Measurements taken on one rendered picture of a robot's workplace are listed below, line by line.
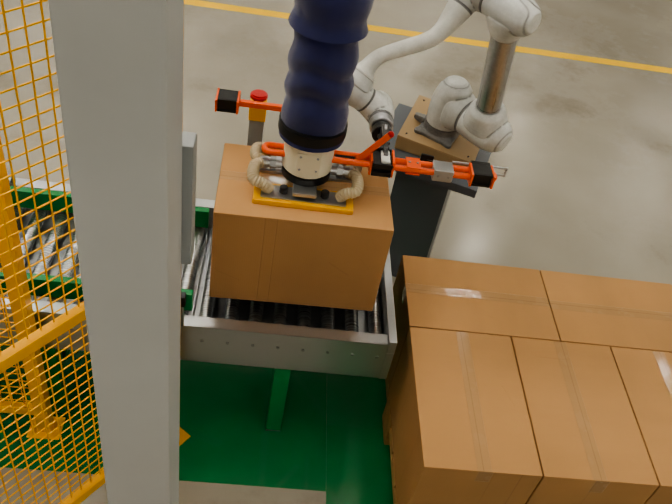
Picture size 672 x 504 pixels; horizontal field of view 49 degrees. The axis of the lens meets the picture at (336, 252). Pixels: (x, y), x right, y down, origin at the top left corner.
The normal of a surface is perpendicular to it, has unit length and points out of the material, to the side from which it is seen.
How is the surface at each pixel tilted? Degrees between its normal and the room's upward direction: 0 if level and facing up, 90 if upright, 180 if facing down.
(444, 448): 0
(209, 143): 0
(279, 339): 90
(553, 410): 0
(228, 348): 90
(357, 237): 90
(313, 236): 90
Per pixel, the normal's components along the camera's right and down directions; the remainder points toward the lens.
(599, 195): 0.15, -0.73
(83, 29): 0.00, 0.68
